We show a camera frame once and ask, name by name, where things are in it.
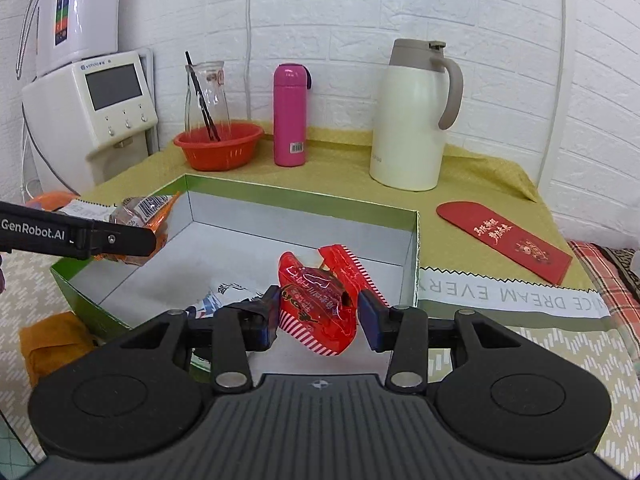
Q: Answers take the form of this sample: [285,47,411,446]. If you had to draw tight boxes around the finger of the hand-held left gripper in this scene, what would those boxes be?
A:
[92,219,159,261]

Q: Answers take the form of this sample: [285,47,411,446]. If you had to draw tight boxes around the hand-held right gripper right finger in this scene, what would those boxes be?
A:
[357,290,539,391]

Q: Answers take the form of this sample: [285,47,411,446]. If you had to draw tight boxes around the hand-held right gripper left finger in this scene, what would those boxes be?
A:
[106,285,282,395]

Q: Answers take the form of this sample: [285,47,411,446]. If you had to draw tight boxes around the clear brown pastry packet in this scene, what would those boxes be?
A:
[107,192,182,264]

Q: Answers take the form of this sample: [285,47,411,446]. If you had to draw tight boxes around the red striped snack packet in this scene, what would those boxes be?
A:
[277,243,389,359]

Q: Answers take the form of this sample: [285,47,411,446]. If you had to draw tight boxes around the green cardboard box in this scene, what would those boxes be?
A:
[50,173,420,361]

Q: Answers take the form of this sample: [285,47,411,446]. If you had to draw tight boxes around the mustard yellow snack packet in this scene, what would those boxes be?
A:
[19,311,109,387]

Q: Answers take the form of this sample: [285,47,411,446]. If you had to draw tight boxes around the white blue snack packet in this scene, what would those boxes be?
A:
[187,280,267,322]

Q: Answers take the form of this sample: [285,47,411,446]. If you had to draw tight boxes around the white zigzag-edged packet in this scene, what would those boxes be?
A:
[59,199,117,222]

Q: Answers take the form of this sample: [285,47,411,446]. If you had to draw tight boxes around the white water dispenser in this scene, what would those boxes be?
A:
[20,49,160,197]

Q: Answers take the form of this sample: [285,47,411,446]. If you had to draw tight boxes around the red plastic basket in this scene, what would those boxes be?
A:
[173,120,265,172]

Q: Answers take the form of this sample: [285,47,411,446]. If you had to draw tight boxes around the olive green tablecloth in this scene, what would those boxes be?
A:
[75,124,602,294]

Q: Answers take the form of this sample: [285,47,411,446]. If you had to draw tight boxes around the red envelope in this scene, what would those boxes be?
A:
[435,199,574,285]

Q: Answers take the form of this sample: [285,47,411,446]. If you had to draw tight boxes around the black stirring stick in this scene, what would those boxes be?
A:
[184,51,222,142]

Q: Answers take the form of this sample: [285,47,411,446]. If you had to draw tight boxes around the glass carafe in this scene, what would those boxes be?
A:
[183,60,232,134]

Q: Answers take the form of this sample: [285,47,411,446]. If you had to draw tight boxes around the grey patterned printed cloth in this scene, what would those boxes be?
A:
[0,246,640,480]

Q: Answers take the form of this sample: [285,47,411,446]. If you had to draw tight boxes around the pink thermos bottle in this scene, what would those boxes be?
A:
[272,63,315,168]

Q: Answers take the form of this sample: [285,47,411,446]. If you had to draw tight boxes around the cream thermal jug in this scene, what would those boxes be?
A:
[368,37,465,193]

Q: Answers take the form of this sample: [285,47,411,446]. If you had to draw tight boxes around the teal grid mat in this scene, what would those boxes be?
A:
[0,411,37,480]

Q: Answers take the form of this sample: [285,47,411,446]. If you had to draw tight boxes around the white water purifier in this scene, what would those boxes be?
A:
[34,0,122,79]

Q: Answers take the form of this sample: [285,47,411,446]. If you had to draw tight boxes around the red plaid cloth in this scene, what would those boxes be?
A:
[567,239,640,362]

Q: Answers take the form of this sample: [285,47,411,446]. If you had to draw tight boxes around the black patterned cloth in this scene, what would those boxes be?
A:
[597,247,640,289]

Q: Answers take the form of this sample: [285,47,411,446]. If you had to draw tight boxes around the white dispenser cable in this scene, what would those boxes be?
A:
[19,100,77,197]

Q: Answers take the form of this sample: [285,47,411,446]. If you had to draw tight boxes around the grey ribbed hose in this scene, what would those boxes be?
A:
[14,0,52,82]

